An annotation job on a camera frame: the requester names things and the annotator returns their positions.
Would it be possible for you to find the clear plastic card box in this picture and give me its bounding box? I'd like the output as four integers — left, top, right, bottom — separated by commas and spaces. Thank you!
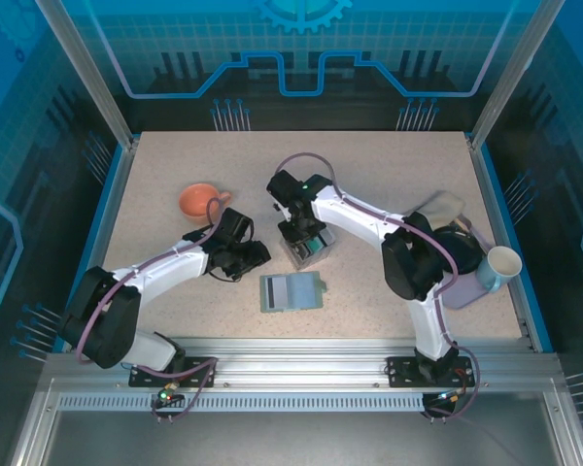
279, 225, 340, 272

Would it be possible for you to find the green card holder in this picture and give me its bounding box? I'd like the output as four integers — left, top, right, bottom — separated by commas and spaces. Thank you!
259, 271, 329, 315

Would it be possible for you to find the orange ceramic cup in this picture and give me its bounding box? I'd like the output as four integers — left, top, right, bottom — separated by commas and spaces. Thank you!
178, 183, 233, 223

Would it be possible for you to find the beige cloth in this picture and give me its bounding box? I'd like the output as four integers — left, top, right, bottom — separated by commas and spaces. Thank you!
407, 190, 467, 229

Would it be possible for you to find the small LED connector board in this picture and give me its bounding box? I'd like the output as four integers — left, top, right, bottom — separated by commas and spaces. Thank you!
434, 387, 467, 405
155, 382, 186, 408

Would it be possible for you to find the white paper cup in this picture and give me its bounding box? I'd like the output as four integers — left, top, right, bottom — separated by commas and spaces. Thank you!
475, 246, 523, 296

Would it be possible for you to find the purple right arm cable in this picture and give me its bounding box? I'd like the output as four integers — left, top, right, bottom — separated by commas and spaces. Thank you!
273, 152, 482, 423

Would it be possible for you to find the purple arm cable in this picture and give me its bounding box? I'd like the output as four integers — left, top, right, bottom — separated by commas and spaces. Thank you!
75, 196, 224, 423
273, 152, 482, 423

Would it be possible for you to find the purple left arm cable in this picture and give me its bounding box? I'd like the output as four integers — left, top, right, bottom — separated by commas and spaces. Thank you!
75, 196, 224, 423

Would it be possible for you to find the aluminium front rail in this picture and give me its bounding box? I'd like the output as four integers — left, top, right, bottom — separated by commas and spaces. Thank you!
43, 337, 563, 394

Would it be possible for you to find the aluminium side rail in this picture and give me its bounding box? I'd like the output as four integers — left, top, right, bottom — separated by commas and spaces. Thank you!
60, 138, 140, 353
465, 135, 538, 353

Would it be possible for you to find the slotted grey cable duct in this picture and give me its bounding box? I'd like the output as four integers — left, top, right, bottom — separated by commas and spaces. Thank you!
56, 394, 427, 413

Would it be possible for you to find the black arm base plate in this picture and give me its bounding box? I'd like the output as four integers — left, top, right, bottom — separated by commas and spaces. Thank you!
386, 355, 477, 388
128, 356, 220, 389

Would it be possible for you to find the aluminium frame post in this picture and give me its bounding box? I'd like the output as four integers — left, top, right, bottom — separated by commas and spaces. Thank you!
468, 0, 567, 150
33, 0, 140, 147

